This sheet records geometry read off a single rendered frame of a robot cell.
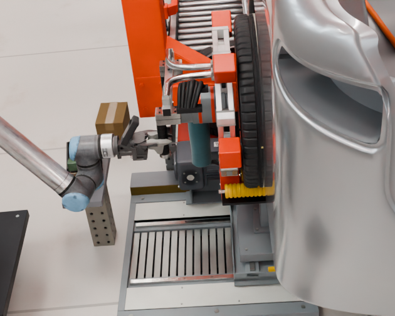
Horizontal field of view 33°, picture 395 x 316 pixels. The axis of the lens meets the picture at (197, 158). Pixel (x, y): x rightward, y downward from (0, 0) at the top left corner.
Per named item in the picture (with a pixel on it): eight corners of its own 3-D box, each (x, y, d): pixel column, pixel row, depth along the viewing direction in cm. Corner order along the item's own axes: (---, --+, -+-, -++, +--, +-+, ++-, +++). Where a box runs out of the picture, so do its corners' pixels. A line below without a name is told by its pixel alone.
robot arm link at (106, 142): (102, 129, 249) (99, 144, 241) (115, 128, 249) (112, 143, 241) (106, 148, 255) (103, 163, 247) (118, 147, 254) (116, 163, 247)
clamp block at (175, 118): (181, 124, 239) (180, 111, 236) (156, 126, 240) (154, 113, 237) (181, 116, 243) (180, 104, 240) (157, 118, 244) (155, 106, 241)
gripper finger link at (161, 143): (173, 151, 248) (148, 150, 249) (172, 138, 244) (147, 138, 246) (172, 156, 245) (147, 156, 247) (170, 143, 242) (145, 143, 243)
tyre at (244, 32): (303, 212, 268) (317, 126, 211) (244, 216, 270) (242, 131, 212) (287, 78, 301) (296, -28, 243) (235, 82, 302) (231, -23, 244)
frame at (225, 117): (239, 202, 252) (233, 78, 219) (222, 204, 252) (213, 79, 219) (233, 121, 295) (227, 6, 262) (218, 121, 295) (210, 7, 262)
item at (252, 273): (320, 283, 282) (320, 267, 276) (234, 287, 284) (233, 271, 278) (304, 204, 322) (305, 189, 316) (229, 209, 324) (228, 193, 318)
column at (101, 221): (114, 245, 322) (100, 177, 296) (93, 246, 322) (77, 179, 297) (116, 231, 330) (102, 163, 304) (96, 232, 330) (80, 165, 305)
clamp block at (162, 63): (182, 76, 266) (181, 64, 263) (160, 77, 267) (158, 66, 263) (183, 69, 270) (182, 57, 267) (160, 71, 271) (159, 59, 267)
